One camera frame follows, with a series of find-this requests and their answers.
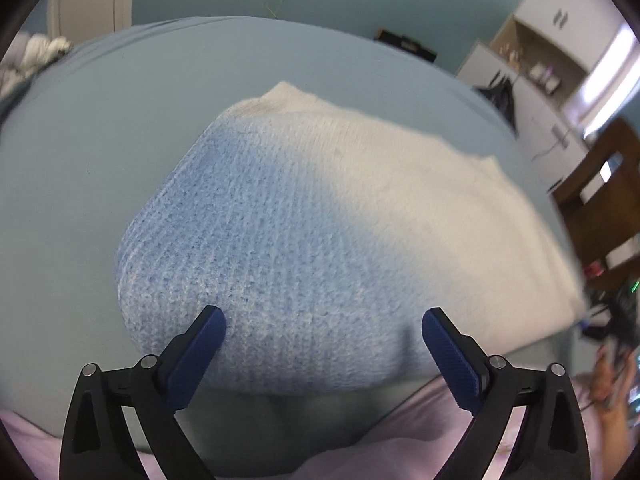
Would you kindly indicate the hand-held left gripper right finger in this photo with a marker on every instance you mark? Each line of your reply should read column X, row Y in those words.
column 452, row 360

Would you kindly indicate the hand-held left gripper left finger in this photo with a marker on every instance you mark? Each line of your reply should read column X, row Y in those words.
column 197, row 355

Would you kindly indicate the blue and cream knit sweater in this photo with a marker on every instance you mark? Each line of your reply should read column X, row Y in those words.
column 300, row 235

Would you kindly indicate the person's right hand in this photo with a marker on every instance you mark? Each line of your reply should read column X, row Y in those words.
column 622, row 425

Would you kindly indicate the small red object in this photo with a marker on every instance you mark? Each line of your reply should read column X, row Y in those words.
column 595, row 269

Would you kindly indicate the pink floral quilt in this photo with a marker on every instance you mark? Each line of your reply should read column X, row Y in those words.
column 400, row 440

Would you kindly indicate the brown wooden chair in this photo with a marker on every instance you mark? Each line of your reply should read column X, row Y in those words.
column 615, row 210

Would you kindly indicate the bed with teal sheet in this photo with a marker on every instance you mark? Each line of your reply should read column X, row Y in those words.
column 65, row 185

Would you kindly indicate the black plastic bag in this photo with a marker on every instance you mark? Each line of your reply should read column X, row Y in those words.
column 500, row 92

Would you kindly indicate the small bottles on shelf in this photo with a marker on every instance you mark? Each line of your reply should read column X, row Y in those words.
column 512, row 52

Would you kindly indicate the black and grey box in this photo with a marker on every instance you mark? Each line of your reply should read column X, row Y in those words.
column 405, row 42

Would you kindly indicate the white puffer jacket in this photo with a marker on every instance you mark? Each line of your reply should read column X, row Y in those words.
column 42, row 50

